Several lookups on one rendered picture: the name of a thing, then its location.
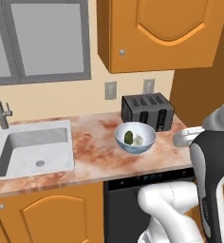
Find grey-framed window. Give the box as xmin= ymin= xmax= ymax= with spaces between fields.
xmin=0 ymin=0 xmax=92 ymax=87

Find white sink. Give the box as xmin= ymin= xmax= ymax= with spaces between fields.
xmin=0 ymin=119 xmax=75 ymax=182

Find orange base cupboard door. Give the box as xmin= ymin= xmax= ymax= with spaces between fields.
xmin=0 ymin=180 xmax=105 ymax=243

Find blue-white bowl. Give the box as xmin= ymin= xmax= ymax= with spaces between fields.
xmin=114 ymin=121 xmax=158 ymax=155

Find white garlic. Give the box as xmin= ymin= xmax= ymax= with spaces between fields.
xmin=132 ymin=133 xmax=144 ymax=146

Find grey wall socket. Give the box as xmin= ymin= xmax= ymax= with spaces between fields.
xmin=142 ymin=78 xmax=156 ymax=95
xmin=103 ymin=81 xmax=118 ymax=101

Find dark grey toaster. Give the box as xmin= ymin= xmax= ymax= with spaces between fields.
xmin=121 ymin=92 xmax=176 ymax=133

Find orange tall side panel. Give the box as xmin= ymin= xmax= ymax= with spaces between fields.
xmin=169 ymin=0 xmax=224 ymax=128

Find grey tap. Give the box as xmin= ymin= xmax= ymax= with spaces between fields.
xmin=0 ymin=100 xmax=13 ymax=130

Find green cucumber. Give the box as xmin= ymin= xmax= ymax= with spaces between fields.
xmin=123 ymin=130 xmax=134 ymax=145

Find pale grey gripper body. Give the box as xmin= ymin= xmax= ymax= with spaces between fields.
xmin=173 ymin=125 xmax=207 ymax=148

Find orange wall cupboard door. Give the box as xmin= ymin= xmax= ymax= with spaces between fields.
xmin=96 ymin=0 xmax=224 ymax=75

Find black dishwasher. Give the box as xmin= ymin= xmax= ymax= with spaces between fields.
xmin=103 ymin=167 xmax=197 ymax=243

